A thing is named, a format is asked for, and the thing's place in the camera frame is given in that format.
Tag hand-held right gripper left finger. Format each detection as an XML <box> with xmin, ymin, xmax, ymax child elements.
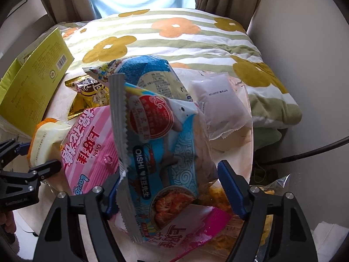
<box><xmin>33</xmin><ymin>173</ymin><xmax>128</xmax><ymax>262</ymax></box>

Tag pink striped marshmallow bag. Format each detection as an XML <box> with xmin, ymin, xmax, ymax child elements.
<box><xmin>60</xmin><ymin>105</ymin><xmax>120</xmax><ymax>197</ymax></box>
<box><xmin>115</xmin><ymin>205</ymin><xmax>232</xmax><ymax>262</ymax></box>

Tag white cloth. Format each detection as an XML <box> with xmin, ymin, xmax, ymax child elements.
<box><xmin>311</xmin><ymin>221</ymin><xmax>349</xmax><ymax>262</ymax></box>

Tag orange and white packet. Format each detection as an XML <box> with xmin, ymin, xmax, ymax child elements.
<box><xmin>29</xmin><ymin>118</ymin><xmax>73</xmax><ymax>170</ymax></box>

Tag person's left hand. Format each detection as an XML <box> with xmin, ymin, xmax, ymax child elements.
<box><xmin>0</xmin><ymin>211</ymin><xmax>15</xmax><ymax>234</ymax></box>

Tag blue barcode snack bag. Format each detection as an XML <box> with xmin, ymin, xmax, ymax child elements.
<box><xmin>110</xmin><ymin>55</ymin><xmax>205</xmax><ymax>110</ymax></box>

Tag floral striped blanket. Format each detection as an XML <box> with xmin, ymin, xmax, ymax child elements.
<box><xmin>56</xmin><ymin>8</ymin><xmax>303</xmax><ymax>131</ymax></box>

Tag black cable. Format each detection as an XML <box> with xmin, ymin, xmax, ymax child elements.
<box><xmin>253</xmin><ymin>135</ymin><xmax>349</xmax><ymax>165</ymax></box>

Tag pale floral sheet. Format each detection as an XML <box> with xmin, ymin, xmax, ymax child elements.
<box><xmin>0</xmin><ymin>71</ymin><xmax>257</xmax><ymax>262</ymax></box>

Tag green cardboard box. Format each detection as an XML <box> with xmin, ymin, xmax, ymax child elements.
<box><xmin>0</xmin><ymin>27</ymin><xmax>75</xmax><ymax>137</ymax></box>

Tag clear zip bag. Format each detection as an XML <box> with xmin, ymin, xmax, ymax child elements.
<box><xmin>115</xmin><ymin>68</ymin><xmax>273</xmax><ymax>262</ymax></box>

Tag gold cartoon snack packet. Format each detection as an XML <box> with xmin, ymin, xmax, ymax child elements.
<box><xmin>64</xmin><ymin>60</ymin><xmax>124</xmax><ymax>122</ymax></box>

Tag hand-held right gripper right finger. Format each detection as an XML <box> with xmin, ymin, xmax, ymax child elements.
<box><xmin>217</xmin><ymin>160</ymin><xmax>319</xmax><ymax>262</ymax></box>

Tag white translucent snack packet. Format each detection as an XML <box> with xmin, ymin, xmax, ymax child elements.
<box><xmin>188</xmin><ymin>71</ymin><xmax>253</xmax><ymax>141</ymax></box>

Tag blue shrimp cracker bag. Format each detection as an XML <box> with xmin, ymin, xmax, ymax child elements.
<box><xmin>109</xmin><ymin>74</ymin><xmax>219</xmax><ymax>245</ymax></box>

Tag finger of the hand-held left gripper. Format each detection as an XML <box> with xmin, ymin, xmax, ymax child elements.
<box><xmin>0</xmin><ymin>160</ymin><xmax>62</xmax><ymax>195</ymax></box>
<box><xmin>0</xmin><ymin>139</ymin><xmax>31</xmax><ymax>169</ymax></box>

